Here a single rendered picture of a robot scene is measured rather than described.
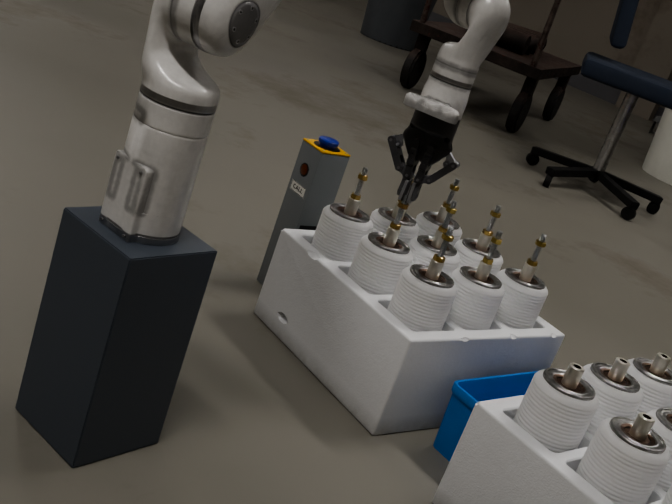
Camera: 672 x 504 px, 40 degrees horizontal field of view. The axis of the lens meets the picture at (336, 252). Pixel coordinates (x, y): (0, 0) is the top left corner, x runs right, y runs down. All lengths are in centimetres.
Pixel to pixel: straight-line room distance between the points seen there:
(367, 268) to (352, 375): 18
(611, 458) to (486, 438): 18
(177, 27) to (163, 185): 18
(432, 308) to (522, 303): 23
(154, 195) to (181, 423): 40
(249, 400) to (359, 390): 18
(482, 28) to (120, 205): 63
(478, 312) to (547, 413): 32
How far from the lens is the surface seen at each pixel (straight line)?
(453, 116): 144
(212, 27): 104
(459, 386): 149
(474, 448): 134
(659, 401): 150
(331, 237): 163
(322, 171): 176
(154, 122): 109
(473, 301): 155
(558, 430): 130
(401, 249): 156
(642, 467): 125
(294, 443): 141
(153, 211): 112
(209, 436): 136
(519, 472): 130
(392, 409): 149
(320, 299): 159
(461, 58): 147
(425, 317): 148
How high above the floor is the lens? 74
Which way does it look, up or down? 20 degrees down
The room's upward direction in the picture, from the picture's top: 20 degrees clockwise
